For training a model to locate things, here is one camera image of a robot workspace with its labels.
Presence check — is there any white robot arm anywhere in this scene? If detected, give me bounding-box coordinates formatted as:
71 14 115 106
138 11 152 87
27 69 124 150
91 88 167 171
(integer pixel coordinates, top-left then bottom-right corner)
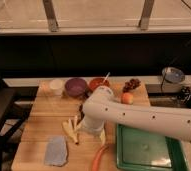
82 86 191 143

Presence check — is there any small dark object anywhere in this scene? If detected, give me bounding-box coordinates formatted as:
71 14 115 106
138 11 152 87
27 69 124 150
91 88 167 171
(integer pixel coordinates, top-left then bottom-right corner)
84 92 90 99

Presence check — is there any orange bowl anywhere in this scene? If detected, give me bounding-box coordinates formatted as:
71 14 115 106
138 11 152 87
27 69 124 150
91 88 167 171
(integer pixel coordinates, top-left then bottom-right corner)
89 77 110 91

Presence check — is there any white spoon in bowl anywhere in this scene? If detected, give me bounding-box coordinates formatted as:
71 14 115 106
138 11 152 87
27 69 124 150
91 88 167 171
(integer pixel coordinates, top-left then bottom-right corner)
102 72 110 85

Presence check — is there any green plastic tray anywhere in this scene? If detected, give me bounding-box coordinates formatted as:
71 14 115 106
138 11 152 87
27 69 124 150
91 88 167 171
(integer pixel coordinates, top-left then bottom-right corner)
116 124 189 171

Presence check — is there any dark red grapes bunch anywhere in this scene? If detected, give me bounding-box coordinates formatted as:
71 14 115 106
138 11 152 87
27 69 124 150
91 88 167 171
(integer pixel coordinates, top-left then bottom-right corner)
123 79 141 92

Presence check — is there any purple bowl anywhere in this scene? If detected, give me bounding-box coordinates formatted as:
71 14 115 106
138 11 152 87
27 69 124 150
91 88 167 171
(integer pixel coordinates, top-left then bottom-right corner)
65 78 88 97

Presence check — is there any red yellow apple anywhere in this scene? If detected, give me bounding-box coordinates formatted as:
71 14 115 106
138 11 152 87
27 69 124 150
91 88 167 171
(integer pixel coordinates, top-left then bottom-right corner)
121 92 134 104

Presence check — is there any grey metal bowl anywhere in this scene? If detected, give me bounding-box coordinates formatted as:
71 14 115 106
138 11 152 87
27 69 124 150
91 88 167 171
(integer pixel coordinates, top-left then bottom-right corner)
162 67 185 83

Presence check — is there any grey blue cloth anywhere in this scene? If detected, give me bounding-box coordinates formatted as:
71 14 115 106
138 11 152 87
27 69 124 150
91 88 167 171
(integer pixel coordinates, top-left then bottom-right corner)
44 136 68 167

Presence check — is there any white paper cup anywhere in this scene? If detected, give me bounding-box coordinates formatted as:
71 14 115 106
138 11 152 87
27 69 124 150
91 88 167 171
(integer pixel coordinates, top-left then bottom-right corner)
49 79 64 96

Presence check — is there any cream banana peel toy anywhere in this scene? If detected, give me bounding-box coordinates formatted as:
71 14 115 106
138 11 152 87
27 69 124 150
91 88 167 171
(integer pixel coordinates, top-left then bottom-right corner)
62 115 81 145

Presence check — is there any dark chair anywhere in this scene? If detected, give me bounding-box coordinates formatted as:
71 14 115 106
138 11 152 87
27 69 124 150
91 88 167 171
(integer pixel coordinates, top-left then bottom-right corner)
0 78 27 171

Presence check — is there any black handled knife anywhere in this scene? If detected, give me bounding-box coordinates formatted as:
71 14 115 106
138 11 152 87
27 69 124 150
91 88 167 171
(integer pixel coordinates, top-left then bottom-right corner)
79 104 84 120

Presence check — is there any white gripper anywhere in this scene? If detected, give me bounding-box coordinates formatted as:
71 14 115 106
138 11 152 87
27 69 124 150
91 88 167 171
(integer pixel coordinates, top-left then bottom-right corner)
78 120 106 145

